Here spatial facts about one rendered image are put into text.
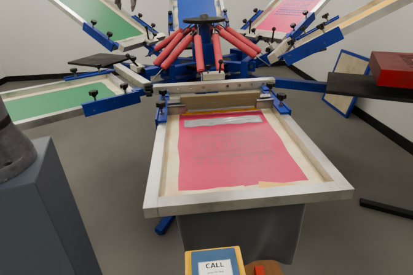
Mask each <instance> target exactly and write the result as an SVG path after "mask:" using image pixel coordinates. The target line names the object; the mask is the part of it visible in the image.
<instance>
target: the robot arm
mask: <svg viewBox="0 0 413 275"><path fill-rule="evenodd" d="M130 2H131V9H132V12H133V11H134V9H135V6H136V0H130ZM114 3H115V4H117V6H118V8H119V10H121V7H122V3H121V0H114ZM36 157H37V152H36V149H35V147H34V144H33V143H32V142H31V140H30V139H29V138H28V137H27V136H26V135H25V134H24V133H23V132H22V131H21V130H20V129H19V128H18V127H17V126H16V125H15V124H14V123H13V122H12V120H11V118H10V115H9V113H8V111H7V109H6V106H5V104H4V101H3V100H2V98H1V95H0V184H1V183H3V182H6V181H8V180H10V179H11V178H13V177H15V176H17V175H19V174H20V173H21V172H23V171H24V170H26V169H27V168H28V167H29V166H30V165H31V164H32V163H33V162H34V160H35V159H36Z"/></svg>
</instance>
